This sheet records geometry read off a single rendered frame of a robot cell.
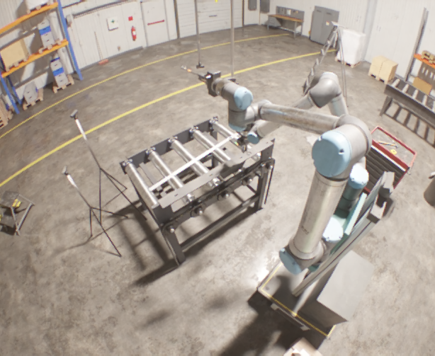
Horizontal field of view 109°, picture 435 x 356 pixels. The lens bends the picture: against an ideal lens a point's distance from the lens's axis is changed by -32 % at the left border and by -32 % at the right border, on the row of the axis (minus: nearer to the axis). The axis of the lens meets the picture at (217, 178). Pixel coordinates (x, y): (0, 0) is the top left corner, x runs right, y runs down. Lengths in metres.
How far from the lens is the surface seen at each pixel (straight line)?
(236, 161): 1.96
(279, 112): 0.99
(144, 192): 2.19
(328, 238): 1.12
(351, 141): 0.65
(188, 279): 2.67
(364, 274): 2.10
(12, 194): 4.28
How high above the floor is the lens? 2.54
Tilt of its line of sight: 49 degrees down
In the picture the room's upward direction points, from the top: 3 degrees counter-clockwise
